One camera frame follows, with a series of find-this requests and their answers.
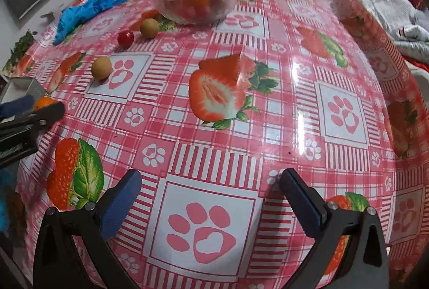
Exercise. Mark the red cherry tomato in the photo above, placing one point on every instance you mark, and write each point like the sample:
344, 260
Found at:
125, 38

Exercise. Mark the brown round longan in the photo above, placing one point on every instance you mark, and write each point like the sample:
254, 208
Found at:
149, 28
101, 67

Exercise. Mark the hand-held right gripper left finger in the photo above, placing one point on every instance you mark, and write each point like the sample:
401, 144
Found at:
122, 205

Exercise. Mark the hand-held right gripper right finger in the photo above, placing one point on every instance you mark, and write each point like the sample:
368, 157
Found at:
301, 205

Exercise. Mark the red plaid strawberry tablecloth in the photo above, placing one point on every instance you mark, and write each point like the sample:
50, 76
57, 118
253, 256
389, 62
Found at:
268, 141

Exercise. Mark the person's left hand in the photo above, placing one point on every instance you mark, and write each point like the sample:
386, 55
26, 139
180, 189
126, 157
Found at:
5, 208

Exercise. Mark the pile of blue gloves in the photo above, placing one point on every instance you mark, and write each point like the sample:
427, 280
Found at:
83, 11

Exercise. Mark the medium orange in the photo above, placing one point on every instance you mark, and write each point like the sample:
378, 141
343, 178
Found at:
43, 103

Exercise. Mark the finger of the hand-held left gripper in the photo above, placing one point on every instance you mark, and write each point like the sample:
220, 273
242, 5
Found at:
16, 106
50, 113

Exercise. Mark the grey flat box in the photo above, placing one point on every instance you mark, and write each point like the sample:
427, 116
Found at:
23, 84

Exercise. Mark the green potted plant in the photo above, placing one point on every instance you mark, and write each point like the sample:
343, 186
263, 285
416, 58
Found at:
20, 48

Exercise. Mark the pile of cherry tomatoes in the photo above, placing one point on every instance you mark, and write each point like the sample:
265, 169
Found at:
196, 9

